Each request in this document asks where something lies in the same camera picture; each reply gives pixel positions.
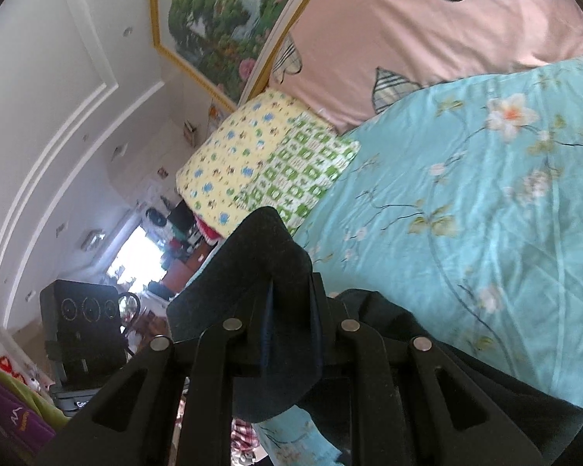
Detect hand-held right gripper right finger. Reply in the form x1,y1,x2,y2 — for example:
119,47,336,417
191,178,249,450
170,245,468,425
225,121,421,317
311,272,547,466

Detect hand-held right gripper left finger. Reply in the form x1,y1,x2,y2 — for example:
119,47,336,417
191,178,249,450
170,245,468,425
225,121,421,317
36,276,283,466

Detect black pants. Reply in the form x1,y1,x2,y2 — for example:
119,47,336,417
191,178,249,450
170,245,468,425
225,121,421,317
166,206,583,466

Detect green cloth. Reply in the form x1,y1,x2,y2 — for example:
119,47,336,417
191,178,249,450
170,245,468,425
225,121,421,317
0,369,72,431

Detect bright window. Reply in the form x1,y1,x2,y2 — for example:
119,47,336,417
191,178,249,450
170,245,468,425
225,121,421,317
104,223,169,293

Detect brown wooden cabinet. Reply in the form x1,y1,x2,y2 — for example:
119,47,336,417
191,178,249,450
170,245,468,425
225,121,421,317
160,247,211,298

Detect purple cloth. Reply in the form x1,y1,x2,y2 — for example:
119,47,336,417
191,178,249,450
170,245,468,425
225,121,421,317
0,369,57,466

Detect pink plaid clothing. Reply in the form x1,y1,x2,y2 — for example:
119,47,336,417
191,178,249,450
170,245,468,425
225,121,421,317
230,420,269,466

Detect red cloth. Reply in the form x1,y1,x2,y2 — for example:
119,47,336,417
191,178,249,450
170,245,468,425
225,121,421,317
194,216,225,244

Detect light blue floral bed sheet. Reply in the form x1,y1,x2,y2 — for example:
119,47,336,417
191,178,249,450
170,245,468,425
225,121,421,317
251,51,583,466

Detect yellow and green patterned pillow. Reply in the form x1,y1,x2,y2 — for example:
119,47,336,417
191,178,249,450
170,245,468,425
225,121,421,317
176,90,361,241

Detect pink pillow with plaid hearts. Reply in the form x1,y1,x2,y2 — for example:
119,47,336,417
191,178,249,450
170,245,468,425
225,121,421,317
269,0,583,134

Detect gold framed landscape painting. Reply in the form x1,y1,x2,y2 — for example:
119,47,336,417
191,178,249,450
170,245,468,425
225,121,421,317
148,0,343,113

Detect black cable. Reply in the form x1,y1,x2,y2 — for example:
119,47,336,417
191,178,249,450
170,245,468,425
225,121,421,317
119,292,143,351

